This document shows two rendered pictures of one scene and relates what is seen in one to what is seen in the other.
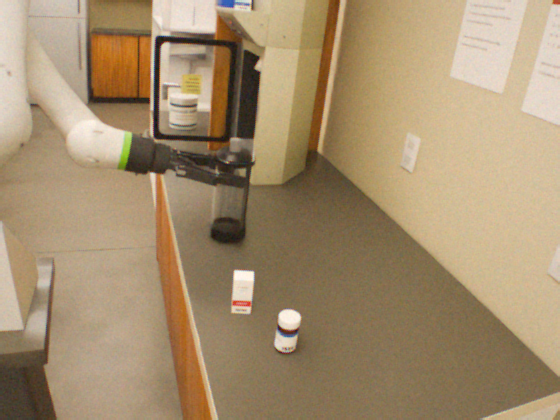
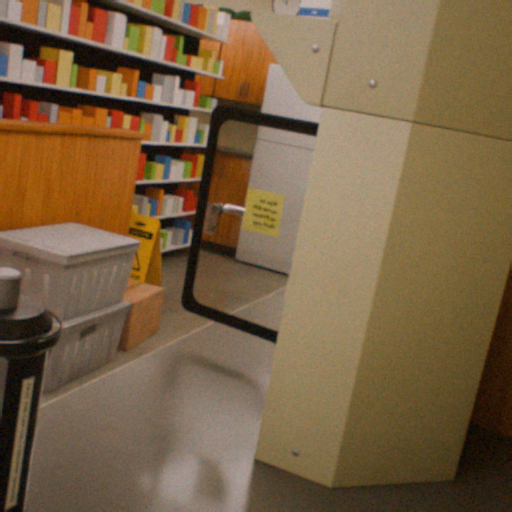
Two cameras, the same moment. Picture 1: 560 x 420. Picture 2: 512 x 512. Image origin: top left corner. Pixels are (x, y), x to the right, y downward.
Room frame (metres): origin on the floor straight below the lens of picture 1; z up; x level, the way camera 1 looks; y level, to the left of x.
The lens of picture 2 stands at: (0.77, -0.40, 1.39)
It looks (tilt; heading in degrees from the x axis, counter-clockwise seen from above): 12 degrees down; 43
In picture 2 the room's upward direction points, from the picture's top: 10 degrees clockwise
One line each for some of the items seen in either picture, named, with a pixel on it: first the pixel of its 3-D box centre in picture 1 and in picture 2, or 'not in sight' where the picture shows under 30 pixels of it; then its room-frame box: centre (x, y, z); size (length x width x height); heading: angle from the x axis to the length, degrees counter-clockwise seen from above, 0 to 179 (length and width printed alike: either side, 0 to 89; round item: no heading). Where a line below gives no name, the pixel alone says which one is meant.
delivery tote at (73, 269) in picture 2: not in sight; (67, 270); (2.48, 2.37, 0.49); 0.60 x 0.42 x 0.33; 22
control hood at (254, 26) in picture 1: (238, 24); (324, 73); (1.55, 0.25, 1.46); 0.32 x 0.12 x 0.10; 22
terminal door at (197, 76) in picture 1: (193, 91); (265, 228); (1.67, 0.42, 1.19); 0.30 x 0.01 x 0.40; 104
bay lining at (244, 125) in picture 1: (279, 104); not in sight; (1.62, 0.08, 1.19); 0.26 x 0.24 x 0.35; 22
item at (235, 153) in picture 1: (235, 151); (1, 306); (1.05, 0.15, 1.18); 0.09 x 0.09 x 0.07
